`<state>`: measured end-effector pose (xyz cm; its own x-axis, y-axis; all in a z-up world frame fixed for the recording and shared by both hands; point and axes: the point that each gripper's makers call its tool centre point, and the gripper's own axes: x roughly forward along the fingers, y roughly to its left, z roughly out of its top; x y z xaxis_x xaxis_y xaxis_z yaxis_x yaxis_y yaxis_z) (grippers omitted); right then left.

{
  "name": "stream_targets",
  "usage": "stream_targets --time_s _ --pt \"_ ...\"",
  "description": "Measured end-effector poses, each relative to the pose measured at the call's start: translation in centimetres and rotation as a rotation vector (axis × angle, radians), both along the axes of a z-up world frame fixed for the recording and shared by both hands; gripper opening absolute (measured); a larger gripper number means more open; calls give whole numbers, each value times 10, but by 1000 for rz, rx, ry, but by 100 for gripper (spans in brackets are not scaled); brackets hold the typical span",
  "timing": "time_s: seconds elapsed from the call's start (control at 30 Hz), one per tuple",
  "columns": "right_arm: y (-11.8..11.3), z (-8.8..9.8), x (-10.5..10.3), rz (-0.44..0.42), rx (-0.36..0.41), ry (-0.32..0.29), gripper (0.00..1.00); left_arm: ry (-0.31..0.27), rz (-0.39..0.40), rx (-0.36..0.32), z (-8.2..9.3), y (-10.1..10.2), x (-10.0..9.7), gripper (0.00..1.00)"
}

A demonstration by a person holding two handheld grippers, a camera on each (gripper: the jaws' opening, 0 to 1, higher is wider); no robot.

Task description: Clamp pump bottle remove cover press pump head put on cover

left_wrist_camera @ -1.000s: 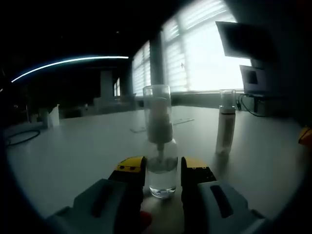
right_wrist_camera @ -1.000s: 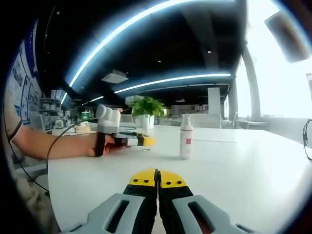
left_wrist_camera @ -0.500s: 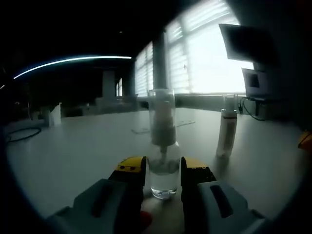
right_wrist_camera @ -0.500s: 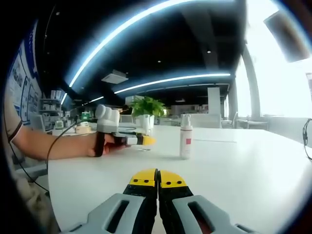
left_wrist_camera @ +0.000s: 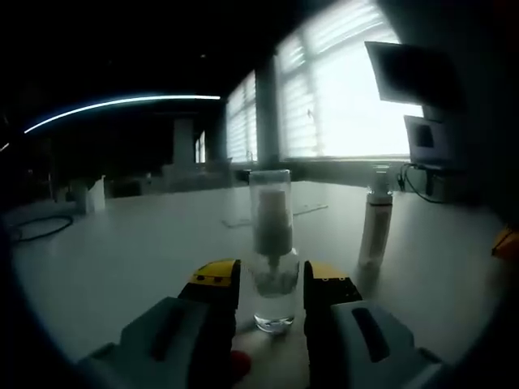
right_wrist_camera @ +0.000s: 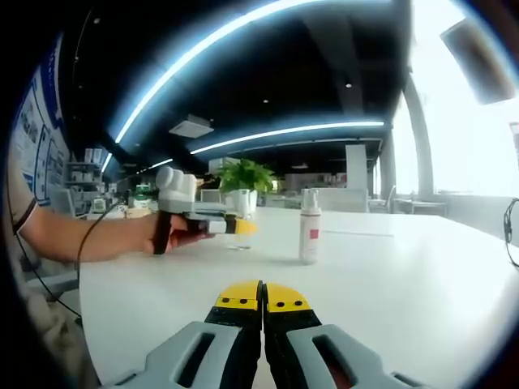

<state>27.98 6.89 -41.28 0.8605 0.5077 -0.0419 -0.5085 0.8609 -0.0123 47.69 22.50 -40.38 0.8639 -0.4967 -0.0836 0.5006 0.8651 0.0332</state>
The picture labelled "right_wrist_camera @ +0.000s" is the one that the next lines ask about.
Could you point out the small grey table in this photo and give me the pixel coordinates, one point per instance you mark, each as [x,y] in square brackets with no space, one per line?
[421,201]

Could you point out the white office chair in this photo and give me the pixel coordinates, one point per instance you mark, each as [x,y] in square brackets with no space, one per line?
[385,200]

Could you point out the short ceiling light strip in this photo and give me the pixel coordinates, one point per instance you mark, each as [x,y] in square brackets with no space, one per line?
[156,165]
[107,162]

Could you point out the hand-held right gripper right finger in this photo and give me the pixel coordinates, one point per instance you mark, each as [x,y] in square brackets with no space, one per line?
[288,300]

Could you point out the person in beige shirt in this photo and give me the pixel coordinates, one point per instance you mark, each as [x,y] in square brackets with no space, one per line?
[57,336]

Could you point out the green plant in white pot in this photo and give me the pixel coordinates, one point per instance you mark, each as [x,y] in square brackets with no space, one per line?
[243,174]

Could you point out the hanging dark monitor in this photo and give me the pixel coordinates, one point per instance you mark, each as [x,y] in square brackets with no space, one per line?
[478,61]

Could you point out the white square pillar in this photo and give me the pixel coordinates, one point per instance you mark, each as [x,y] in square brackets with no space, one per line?
[356,170]

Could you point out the white pump bottle red label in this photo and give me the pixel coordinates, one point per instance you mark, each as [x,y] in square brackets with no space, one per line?
[311,247]

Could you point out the clear bottle cover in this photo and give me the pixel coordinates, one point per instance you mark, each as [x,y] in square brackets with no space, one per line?
[312,198]

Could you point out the ceiling air vent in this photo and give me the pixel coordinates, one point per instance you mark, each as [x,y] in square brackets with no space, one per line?
[190,126]

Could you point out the long curved ceiling light strip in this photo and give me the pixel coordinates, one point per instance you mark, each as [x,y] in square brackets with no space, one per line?
[170,69]

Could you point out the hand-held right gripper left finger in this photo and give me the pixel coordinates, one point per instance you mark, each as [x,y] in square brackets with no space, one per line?
[235,300]

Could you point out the person's left hand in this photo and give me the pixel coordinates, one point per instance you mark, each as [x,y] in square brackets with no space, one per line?
[178,235]

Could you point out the blue white wall poster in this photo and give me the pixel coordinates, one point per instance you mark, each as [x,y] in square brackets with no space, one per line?
[40,142]

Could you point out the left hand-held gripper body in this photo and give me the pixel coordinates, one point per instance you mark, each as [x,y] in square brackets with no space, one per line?
[176,190]

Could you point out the row of bright windows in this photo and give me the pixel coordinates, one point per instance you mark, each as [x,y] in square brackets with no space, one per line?
[466,162]

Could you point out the green box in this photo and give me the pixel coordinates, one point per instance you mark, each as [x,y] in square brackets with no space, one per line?
[142,200]

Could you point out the clear pump bottle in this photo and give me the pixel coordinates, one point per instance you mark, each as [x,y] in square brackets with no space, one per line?
[239,243]

